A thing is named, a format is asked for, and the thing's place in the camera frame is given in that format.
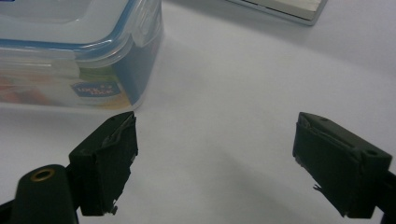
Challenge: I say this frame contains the clear container lid blue seal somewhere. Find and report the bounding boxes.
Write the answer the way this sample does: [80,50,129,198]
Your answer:
[0,0,164,69]

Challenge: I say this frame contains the flat grey metal-edged board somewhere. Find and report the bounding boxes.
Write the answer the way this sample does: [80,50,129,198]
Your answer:
[224,0,329,27]

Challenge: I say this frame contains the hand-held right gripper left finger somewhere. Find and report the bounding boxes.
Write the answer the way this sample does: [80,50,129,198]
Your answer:
[68,110,139,217]

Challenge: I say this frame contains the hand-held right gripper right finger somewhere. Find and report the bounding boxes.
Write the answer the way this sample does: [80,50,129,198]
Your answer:
[291,111,393,219]

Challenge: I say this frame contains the clear plastic food container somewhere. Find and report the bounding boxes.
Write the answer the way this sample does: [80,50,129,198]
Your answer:
[0,29,164,110]

